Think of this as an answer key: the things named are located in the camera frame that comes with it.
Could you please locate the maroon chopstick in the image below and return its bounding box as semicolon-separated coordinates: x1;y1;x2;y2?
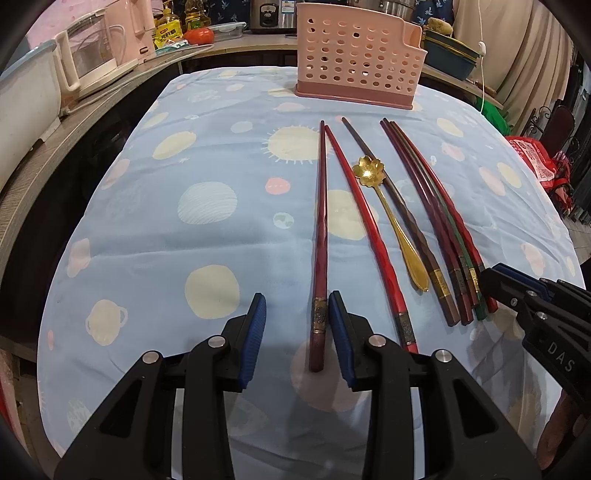
379;119;475;325
308;120;331;374

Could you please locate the white plastic tub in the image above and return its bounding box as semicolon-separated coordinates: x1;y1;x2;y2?
0;39;63;144

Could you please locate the grey counter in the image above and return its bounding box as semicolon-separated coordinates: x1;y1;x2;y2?
175;32;504;109

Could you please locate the blue bowl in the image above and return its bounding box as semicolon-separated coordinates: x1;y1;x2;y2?
425;46;478;81

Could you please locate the blue planet print tablecloth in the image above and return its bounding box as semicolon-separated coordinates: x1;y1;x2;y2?
37;65;583;467

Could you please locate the clear lidded food container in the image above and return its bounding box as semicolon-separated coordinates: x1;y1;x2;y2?
212;21;245;42

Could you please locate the green plastic bag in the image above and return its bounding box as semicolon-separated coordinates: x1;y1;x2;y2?
480;95;513;134

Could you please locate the navy printed cloth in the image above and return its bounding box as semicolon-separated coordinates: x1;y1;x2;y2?
413;0;455;26

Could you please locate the green chopstick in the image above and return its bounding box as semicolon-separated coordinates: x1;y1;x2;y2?
385;119;488;320

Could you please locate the dark metal chair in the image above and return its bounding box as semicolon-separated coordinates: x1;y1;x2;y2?
526;99;578;153

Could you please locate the person's right hand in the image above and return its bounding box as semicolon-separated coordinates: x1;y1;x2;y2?
538;392;591;467

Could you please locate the yellow label bottle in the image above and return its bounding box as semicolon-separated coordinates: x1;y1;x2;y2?
154;2;183;49

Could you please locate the yellow bowl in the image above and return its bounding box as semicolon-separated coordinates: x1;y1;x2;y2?
422;28;481;61

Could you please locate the grey wooden side shelf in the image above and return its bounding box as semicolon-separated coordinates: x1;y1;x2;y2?
0;51;185;282

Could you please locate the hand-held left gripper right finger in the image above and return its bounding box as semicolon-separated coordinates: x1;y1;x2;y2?
327;290;541;480

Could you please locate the glass electric kettle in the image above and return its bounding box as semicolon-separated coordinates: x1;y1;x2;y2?
53;11;139;100

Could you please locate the beige curtain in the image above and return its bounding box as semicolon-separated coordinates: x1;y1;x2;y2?
455;0;573;130

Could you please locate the clear cooking oil bottle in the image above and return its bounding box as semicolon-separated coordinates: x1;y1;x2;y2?
185;0;208;31

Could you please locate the red plastic bag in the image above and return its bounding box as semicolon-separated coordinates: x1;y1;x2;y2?
505;134;573;199

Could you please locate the white power cable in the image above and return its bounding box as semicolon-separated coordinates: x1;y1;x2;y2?
475;0;489;116

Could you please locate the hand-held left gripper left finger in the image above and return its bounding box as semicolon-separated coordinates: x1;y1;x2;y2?
53;292;269;480

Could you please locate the silver rice cooker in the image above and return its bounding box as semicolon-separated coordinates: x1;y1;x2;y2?
249;0;296;34

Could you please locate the red chopstick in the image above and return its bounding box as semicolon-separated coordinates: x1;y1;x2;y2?
392;121;499;312
324;124;420;355

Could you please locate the steel steamer pot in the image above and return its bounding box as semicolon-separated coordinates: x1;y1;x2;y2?
365;0;416;21

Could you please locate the gold flower spoon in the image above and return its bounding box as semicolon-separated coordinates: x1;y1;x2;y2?
352;155;431;293

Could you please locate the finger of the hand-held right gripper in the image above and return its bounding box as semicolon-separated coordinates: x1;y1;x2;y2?
480;269;546;334
493;263;591;315

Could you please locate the pink perforated utensil basket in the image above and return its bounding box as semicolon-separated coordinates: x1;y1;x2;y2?
294;2;428;110

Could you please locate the pink electric kettle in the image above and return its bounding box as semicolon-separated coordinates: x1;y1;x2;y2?
104;0;155;61

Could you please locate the pink dotted wall cloth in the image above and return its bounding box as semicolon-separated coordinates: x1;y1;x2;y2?
23;0;121;47

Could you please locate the red tomato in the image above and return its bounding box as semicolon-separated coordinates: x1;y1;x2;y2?
182;27;215;45

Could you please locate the dark brown chopstick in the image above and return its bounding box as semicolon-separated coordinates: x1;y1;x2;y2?
341;117;460;328

